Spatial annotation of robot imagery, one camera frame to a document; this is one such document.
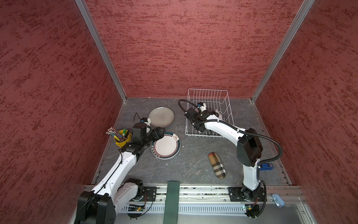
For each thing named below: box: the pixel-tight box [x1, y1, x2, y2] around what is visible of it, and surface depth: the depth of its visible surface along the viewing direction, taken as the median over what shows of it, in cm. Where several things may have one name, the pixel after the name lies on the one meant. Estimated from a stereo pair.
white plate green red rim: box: [150, 132, 181, 160], surface depth 91 cm
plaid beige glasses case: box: [208, 152, 227, 180], surface depth 83 cm
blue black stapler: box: [259, 163, 275, 171], surface depth 83 cm
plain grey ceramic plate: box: [148, 106, 175, 128], surface depth 109 cm
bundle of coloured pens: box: [105, 126, 127, 142], surface depth 84 cm
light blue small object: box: [271, 193, 286, 208], surface depth 72 cm
